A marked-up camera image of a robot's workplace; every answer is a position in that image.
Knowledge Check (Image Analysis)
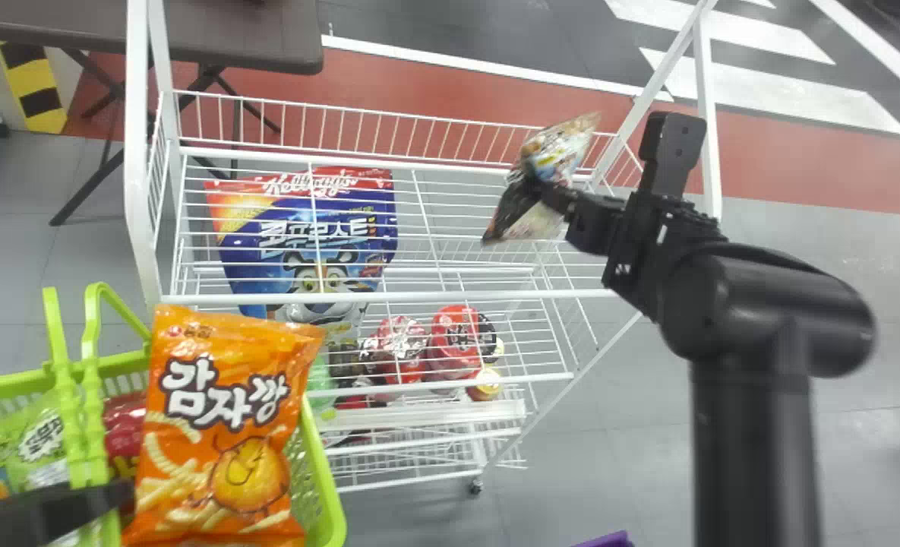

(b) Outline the red noodle cup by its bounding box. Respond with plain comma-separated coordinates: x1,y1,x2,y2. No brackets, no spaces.
428,305,498,375

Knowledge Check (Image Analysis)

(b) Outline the purple crate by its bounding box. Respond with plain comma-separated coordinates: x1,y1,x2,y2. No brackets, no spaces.
570,530,635,547

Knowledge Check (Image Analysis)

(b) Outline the orange snack packet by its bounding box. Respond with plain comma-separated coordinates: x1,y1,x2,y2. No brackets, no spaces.
121,304,328,547

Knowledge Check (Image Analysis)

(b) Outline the black snack packet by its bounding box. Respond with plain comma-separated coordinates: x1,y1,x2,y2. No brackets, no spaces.
482,112,602,245

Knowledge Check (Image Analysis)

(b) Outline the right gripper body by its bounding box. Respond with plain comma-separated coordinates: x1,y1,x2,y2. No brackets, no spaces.
565,193,633,257

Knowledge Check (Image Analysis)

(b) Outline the dark side table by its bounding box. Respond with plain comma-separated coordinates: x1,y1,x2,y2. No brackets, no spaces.
0,0,326,228

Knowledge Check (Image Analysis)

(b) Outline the yellow can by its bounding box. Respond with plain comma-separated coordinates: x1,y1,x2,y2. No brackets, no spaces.
466,366,505,403

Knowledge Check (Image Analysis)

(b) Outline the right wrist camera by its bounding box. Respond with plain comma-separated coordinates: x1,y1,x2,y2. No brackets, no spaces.
637,112,708,200

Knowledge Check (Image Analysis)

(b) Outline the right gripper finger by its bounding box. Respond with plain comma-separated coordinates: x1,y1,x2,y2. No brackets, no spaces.
535,179,578,219

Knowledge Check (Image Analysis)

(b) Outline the green basket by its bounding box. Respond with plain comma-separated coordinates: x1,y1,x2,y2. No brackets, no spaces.
0,282,349,547

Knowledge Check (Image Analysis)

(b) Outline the blue cereal bag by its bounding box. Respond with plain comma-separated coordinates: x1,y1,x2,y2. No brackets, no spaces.
204,166,399,344

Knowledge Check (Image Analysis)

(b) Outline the white wire rack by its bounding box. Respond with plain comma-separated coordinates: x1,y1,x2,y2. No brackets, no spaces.
122,0,725,497

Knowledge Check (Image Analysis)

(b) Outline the red silver snack packet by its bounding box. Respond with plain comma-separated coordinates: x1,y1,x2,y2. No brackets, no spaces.
364,315,431,386

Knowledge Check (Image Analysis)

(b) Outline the yellow black striped post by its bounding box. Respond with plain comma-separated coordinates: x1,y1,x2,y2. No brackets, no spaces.
0,41,69,136

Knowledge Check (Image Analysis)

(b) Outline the green snack packet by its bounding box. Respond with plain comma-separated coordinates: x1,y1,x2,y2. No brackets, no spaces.
0,394,72,511

